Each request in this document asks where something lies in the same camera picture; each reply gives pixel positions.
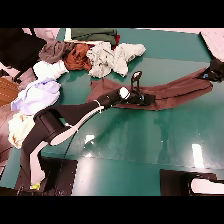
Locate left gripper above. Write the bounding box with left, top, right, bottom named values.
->
left=127, top=89, right=157, bottom=107

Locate brown garment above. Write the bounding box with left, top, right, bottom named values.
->
left=86, top=66, right=214, bottom=112

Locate white garment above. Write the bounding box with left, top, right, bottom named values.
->
left=112, top=42, right=147, bottom=78
left=32, top=59, right=70, bottom=81

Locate grey-white patterned garment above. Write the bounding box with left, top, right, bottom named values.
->
left=86, top=41, right=116, bottom=80

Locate orange-brown garment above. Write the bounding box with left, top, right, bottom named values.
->
left=62, top=43, right=93, bottom=72

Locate dark green garment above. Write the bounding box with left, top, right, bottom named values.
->
left=70, top=28, right=119, bottom=45

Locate grey garment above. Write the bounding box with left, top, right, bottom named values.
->
left=38, top=39, right=76, bottom=65

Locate light blue garment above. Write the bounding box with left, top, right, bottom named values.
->
left=10, top=77, right=63, bottom=116

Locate cream garment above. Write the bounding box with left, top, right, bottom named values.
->
left=7, top=112, right=36, bottom=150

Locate black garment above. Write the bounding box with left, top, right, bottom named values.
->
left=0, top=28, right=48, bottom=73

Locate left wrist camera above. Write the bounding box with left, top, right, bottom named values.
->
left=130, top=70, right=144, bottom=97

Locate black cable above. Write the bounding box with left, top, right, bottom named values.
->
left=61, top=130, right=76, bottom=160

